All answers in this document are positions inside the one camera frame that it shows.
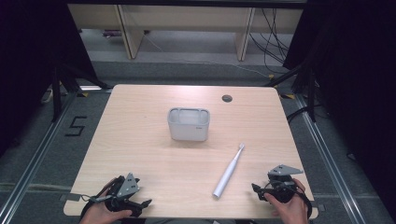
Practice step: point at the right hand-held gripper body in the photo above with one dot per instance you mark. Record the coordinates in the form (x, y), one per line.
(281, 188)

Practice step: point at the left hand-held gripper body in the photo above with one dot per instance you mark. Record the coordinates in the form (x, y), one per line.
(127, 186)

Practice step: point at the person's right hand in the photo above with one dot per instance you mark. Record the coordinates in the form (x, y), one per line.
(292, 211)

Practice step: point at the person's left hand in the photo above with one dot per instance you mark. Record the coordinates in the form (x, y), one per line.
(98, 214)

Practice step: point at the white electric toothbrush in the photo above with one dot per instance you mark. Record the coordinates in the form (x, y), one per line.
(226, 175)

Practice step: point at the white toothbrush holder box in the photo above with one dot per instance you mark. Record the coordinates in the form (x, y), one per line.
(188, 130)

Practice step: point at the round grey table grommet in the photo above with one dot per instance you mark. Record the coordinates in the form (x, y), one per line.
(227, 98)

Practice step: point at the black metal stand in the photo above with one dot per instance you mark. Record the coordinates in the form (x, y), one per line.
(56, 93)
(311, 93)

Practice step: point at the black curtain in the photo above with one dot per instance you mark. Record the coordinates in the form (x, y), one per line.
(358, 77)
(31, 62)

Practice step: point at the aluminium floor rail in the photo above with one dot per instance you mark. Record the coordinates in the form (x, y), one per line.
(327, 155)
(37, 155)

